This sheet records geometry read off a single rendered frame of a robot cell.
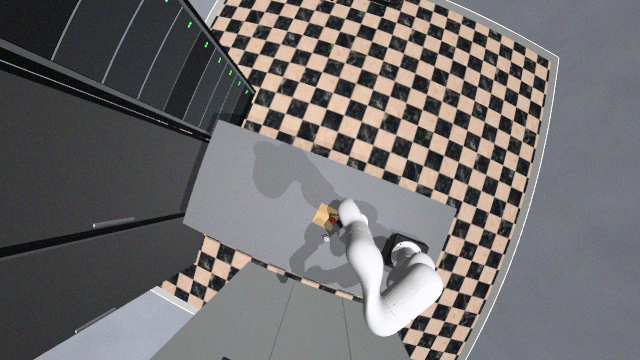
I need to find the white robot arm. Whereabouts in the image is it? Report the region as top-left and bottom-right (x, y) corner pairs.
(331, 198), (443, 336)

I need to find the tan mat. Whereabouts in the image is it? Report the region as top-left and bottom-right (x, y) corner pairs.
(312, 202), (339, 231)

